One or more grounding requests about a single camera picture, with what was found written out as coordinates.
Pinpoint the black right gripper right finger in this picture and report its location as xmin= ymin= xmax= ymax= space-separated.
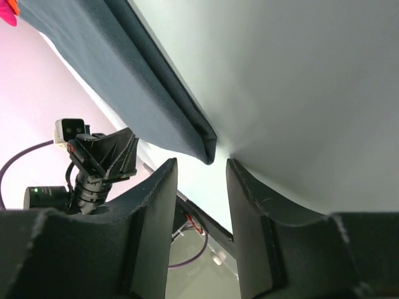
xmin=226 ymin=159 xmax=398 ymax=298

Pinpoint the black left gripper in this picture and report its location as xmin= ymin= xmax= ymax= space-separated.
xmin=67 ymin=128 xmax=138 ymax=215

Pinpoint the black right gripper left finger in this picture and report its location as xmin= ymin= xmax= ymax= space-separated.
xmin=1 ymin=158 xmax=178 ymax=298

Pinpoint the grey t-shirt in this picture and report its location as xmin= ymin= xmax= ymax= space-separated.
xmin=18 ymin=1 xmax=217 ymax=164

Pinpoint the folded red t-shirt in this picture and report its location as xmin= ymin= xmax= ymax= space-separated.
xmin=1 ymin=0 xmax=17 ymax=27

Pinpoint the folded orange t-shirt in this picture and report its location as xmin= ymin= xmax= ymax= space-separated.
xmin=6 ymin=0 xmax=20 ymax=16

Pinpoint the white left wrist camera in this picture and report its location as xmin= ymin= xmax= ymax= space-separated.
xmin=53 ymin=118 xmax=85 ymax=150

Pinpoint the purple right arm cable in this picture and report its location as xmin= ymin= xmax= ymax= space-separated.
xmin=168 ymin=232 xmax=209 ymax=269

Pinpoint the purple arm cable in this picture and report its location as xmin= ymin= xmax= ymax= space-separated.
xmin=168 ymin=232 xmax=209 ymax=269
xmin=0 ymin=140 xmax=57 ymax=211

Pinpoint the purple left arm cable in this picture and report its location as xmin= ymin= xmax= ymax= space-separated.
xmin=0 ymin=140 xmax=57 ymax=211

